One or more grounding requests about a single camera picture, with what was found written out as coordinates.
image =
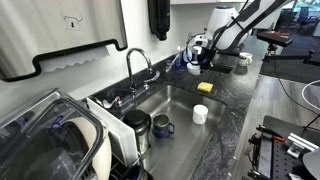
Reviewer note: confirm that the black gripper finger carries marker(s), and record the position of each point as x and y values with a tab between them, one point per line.
207	64
199	54

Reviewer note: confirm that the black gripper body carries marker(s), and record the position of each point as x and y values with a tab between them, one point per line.
204	42

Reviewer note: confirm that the white ceramic bowl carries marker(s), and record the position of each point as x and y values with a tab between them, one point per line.
193	69

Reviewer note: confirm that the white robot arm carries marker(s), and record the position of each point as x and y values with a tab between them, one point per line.
228	28

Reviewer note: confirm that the yellow kitchen sponge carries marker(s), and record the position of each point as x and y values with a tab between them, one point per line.
205	87

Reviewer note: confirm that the blue dish soap bottle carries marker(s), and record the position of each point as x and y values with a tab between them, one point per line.
186	56

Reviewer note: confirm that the dish brush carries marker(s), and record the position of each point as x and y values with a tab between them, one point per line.
172	63

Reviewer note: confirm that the white mug on counter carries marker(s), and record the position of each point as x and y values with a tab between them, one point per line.
245	59

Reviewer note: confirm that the white cup in sink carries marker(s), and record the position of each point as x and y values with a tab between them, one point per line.
200	113

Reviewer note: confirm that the chrome gooseneck faucet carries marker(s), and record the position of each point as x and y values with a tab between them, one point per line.
137	60

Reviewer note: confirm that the dark blue metal mug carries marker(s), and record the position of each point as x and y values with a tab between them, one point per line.
162	127

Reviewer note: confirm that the stainless steel sink basin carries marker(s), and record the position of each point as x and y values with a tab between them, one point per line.
177	156

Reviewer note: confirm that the white cutting board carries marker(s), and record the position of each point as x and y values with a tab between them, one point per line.
122	137

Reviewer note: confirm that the black perforated breadboard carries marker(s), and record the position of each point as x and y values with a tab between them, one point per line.
284	151

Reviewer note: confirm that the white plate in rack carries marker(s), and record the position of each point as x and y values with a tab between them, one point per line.
101	162

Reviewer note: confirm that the clear plastic storage container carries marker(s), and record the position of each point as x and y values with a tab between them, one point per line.
38	141

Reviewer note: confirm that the steel paper towel dispenser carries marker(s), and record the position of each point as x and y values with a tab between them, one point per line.
35	30

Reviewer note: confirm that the black wall soap dispenser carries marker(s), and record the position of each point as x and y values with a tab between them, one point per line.
159	18

